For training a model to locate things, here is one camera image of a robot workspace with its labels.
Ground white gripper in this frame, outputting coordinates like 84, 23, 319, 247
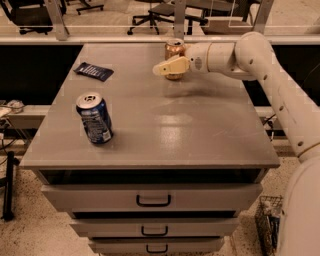
152, 43, 210, 76

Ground orange soda can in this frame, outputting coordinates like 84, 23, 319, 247
165, 38, 185, 80

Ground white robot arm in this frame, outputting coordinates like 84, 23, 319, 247
153, 32, 320, 256

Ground blue soda can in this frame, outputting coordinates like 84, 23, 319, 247
76, 92, 113, 144

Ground black office chair centre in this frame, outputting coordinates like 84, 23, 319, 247
126, 0, 209, 37

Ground black office chair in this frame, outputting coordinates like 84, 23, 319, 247
0, 0, 53, 35
126, 0, 209, 37

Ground dark blue snack packet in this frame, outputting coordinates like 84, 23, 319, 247
74, 62, 114, 82

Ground grey drawer cabinet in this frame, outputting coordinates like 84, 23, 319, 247
22, 43, 279, 256

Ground black office chair left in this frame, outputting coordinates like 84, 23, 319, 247
0, 0, 53, 35

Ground snack bags in basket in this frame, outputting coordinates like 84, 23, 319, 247
264, 201, 281, 249

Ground black stand at left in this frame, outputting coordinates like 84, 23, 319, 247
0, 151, 19, 221

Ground top drawer black handle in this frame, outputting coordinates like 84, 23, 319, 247
136, 195, 171, 207

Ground drawer black handle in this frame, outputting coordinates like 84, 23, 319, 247
140, 226, 169, 237
136, 195, 171, 207
145, 244, 169, 254

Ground middle drawer black handle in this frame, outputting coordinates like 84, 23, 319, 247
140, 226, 169, 237

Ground wire mesh basket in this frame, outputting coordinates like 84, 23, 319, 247
255, 196, 283, 256

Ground bottom drawer black handle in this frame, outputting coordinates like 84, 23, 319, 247
145, 244, 169, 254

